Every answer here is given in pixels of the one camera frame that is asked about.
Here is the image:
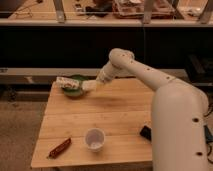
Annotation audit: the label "white sponge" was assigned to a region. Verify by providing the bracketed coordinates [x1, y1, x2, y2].
[82, 80, 97, 91]

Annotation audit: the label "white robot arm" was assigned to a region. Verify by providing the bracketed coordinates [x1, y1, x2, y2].
[97, 48, 209, 171]

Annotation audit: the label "green ceramic bowl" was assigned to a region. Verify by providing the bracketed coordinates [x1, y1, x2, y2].
[62, 74, 88, 98]

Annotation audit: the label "white snack packet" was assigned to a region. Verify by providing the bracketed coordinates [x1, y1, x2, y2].
[56, 77, 81, 89]

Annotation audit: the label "wooden folding table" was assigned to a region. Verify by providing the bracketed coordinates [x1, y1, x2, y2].
[31, 78, 153, 168]

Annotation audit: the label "white paper cup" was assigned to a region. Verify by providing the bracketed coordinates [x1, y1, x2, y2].
[84, 128, 105, 152]

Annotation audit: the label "cluttered tray on shelf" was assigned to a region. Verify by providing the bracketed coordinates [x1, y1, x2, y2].
[112, 0, 175, 18]

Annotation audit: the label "dark blue power adapter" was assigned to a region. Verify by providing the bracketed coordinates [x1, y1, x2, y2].
[203, 124, 213, 154]

